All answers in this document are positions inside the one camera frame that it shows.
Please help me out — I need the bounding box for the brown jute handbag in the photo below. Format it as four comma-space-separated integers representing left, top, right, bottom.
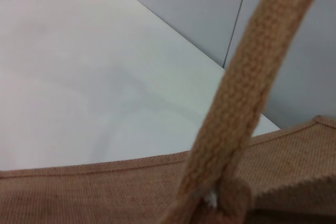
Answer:
0, 0, 336, 224

